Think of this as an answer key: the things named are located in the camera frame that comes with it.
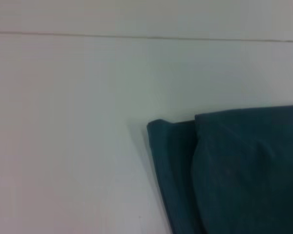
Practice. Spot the teal blue printed t-shirt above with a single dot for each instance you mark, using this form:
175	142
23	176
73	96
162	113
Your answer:
234	170

